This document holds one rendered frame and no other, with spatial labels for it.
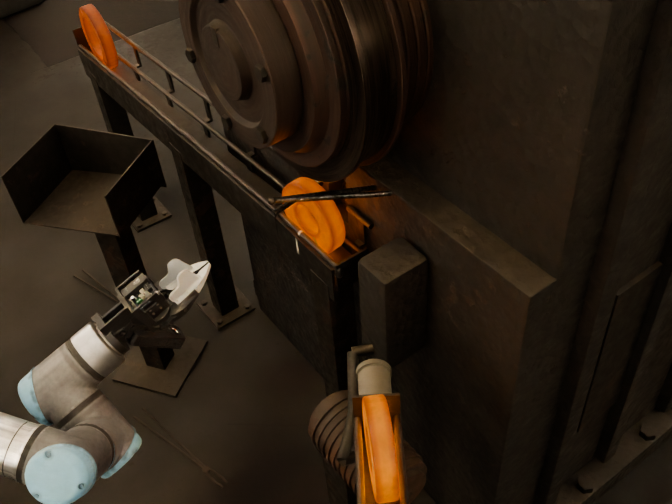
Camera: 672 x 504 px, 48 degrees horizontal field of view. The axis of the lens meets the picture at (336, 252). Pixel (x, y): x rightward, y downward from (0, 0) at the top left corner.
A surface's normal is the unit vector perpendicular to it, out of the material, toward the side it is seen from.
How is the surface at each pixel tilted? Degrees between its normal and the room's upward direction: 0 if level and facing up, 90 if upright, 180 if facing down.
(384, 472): 57
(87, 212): 5
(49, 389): 44
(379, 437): 21
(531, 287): 0
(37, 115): 0
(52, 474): 52
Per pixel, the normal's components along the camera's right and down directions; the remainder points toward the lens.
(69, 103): -0.06, -0.71
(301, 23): 0.04, 0.22
